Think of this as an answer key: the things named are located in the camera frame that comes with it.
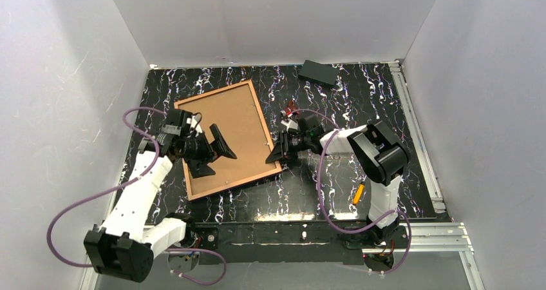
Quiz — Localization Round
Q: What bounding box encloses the blue photo frame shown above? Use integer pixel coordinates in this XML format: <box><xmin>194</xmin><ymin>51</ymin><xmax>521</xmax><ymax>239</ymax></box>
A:
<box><xmin>174</xmin><ymin>80</ymin><xmax>282</xmax><ymax>200</ymax></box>

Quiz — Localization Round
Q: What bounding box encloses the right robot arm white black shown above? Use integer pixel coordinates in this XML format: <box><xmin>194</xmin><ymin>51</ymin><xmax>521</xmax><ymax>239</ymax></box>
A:
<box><xmin>265</xmin><ymin>109</ymin><xmax>411</xmax><ymax>244</ymax></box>

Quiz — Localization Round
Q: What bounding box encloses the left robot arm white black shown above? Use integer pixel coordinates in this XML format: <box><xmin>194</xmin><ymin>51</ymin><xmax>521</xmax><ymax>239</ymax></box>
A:
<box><xmin>84</xmin><ymin>110</ymin><xmax>236</xmax><ymax>282</ymax></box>

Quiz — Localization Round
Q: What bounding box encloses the red brown small tool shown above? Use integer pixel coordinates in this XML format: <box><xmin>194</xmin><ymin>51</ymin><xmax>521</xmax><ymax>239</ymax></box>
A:
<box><xmin>281</xmin><ymin>100</ymin><xmax>298</xmax><ymax>117</ymax></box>

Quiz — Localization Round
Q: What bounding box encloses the black rectangular box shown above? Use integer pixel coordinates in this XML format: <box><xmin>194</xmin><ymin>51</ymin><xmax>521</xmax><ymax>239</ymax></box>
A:
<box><xmin>297</xmin><ymin>60</ymin><xmax>339</xmax><ymax>88</ymax></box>

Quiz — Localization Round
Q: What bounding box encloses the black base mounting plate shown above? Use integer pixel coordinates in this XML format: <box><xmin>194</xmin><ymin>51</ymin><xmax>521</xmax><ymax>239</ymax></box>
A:
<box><xmin>190</xmin><ymin>221</ymin><xmax>409</xmax><ymax>265</ymax></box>

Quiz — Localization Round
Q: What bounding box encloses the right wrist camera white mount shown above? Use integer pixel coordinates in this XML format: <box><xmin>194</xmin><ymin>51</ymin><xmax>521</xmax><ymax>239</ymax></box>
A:
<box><xmin>281</xmin><ymin>119</ymin><xmax>299</xmax><ymax>133</ymax></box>

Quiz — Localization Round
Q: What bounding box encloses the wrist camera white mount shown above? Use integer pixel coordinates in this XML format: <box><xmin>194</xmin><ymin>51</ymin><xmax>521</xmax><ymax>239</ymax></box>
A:
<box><xmin>281</xmin><ymin>119</ymin><xmax>299</xmax><ymax>133</ymax></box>
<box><xmin>186</xmin><ymin>112</ymin><xmax>203</xmax><ymax>135</ymax></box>

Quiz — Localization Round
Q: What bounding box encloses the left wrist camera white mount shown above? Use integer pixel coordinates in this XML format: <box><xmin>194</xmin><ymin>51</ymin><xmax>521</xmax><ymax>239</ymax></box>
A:
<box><xmin>186</xmin><ymin>112</ymin><xmax>203</xmax><ymax>135</ymax></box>

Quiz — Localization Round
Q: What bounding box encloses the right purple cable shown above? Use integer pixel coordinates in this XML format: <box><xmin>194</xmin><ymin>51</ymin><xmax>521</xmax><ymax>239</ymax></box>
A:
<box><xmin>290</xmin><ymin>108</ymin><xmax>413</xmax><ymax>276</ymax></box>

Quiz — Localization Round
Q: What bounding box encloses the purple cable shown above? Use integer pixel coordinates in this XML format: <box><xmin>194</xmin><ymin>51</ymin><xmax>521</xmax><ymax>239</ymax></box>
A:
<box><xmin>290</xmin><ymin>108</ymin><xmax>413</xmax><ymax>276</ymax></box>
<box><xmin>46</xmin><ymin>106</ymin><xmax>228</xmax><ymax>287</ymax></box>

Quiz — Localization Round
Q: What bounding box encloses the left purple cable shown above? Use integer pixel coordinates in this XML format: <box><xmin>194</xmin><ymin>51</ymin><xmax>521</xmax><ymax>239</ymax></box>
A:
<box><xmin>46</xmin><ymin>106</ymin><xmax>228</xmax><ymax>287</ymax></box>

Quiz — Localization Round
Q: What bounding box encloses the aluminium rail right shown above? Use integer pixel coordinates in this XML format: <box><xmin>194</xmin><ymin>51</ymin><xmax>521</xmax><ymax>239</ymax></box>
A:
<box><xmin>387</xmin><ymin>61</ymin><xmax>447</xmax><ymax>213</ymax></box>

